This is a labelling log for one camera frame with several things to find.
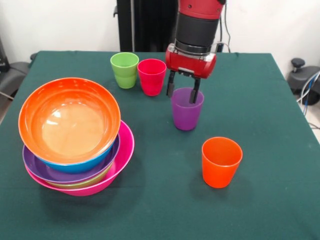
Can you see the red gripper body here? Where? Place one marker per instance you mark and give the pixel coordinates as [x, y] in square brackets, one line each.
[190, 66]

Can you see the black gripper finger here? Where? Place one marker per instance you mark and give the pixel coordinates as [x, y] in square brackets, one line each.
[194, 93]
[170, 87]

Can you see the purple cup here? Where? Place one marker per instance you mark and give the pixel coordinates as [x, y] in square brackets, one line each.
[187, 117]

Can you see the pink bowl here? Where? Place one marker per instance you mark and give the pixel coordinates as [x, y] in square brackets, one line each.
[126, 147]

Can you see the orange bowl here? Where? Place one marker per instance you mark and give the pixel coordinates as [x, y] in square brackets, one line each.
[70, 120]

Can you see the blue bowl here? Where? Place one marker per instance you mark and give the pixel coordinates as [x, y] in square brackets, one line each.
[82, 166]

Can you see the green bowl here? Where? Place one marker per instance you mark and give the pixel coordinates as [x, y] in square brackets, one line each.
[80, 185]

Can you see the purple bowl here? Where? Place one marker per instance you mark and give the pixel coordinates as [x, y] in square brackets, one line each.
[37, 167]

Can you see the red cup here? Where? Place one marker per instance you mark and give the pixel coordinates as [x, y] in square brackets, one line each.
[151, 80]

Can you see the black plug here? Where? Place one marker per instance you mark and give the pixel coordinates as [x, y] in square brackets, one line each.
[219, 48]

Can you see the green cup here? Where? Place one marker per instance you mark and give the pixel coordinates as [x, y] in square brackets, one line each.
[124, 60]
[126, 82]

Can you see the orange cup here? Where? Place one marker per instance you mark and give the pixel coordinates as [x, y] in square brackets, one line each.
[220, 170]

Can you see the dark green tablecloth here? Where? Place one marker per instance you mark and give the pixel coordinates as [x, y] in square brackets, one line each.
[262, 200]

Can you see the black equipment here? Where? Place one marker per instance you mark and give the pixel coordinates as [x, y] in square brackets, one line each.
[17, 70]

